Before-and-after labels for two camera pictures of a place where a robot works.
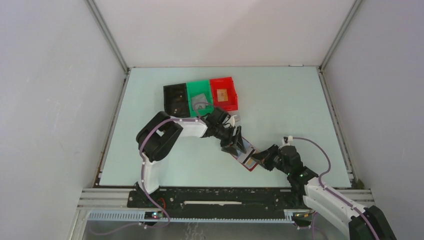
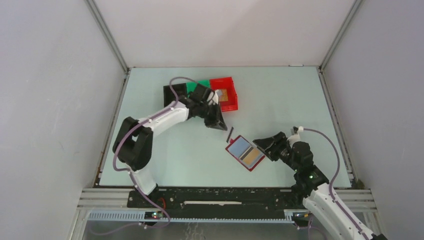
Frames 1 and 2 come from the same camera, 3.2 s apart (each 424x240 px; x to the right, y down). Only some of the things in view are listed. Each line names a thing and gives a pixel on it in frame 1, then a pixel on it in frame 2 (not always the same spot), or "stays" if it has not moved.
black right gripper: (266, 156) -> (267, 145)
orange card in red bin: (222, 95) stays
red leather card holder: (250, 162) stays
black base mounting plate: (217, 200) stays
